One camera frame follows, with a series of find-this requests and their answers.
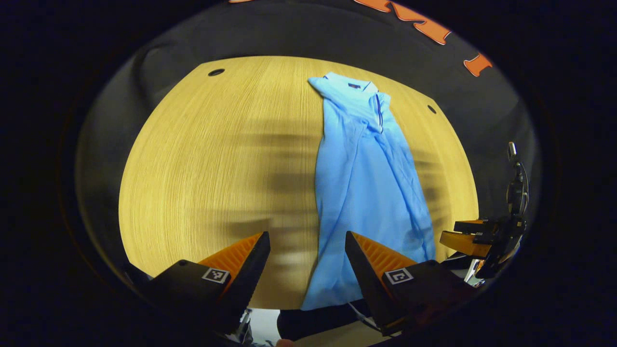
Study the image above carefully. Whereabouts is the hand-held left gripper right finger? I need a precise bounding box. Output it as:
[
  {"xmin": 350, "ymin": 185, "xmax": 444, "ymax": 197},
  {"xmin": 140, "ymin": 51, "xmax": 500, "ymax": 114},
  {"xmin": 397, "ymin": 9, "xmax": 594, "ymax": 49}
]
[{"xmin": 345, "ymin": 230, "xmax": 475, "ymax": 337}]

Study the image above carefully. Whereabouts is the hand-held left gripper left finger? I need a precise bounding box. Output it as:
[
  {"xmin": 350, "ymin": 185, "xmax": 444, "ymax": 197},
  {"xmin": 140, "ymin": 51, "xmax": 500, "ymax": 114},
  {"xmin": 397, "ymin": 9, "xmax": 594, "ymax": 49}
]
[{"xmin": 128, "ymin": 231, "xmax": 271, "ymax": 335}]

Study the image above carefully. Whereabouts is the light blue T-shirt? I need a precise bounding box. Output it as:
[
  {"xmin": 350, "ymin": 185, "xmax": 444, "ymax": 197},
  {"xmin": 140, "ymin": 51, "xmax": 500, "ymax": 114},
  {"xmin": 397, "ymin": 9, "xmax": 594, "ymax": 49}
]
[{"xmin": 301, "ymin": 72, "xmax": 437, "ymax": 311}]

